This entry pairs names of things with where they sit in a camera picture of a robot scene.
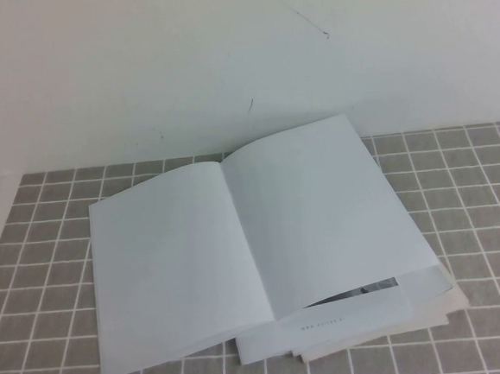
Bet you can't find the off-white paper booklet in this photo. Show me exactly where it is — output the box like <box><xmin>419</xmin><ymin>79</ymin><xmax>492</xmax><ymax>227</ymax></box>
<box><xmin>288</xmin><ymin>296</ymin><xmax>453</xmax><ymax>364</ymax></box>

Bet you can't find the beige paper booklet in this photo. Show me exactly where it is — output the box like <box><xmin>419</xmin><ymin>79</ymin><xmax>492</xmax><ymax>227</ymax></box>
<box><xmin>433</xmin><ymin>259</ymin><xmax>472</xmax><ymax>313</ymax></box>

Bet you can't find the white booklet with web address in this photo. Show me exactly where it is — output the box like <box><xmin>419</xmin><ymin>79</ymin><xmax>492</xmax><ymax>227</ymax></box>
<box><xmin>232</xmin><ymin>289</ymin><xmax>416</xmax><ymax>367</ymax></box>

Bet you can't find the grey white-checked tablecloth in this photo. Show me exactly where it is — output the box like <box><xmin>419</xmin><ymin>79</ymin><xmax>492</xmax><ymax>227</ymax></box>
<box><xmin>0</xmin><ymin>119</ymin><xmax>500</xmax><ymax>374</ymax></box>

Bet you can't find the white manual book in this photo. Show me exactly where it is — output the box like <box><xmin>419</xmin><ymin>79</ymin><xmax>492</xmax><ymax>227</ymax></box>
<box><xmin>80</xmin><ymin>105</ymin><xmax>459</xmax><ymax>374</ymax></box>

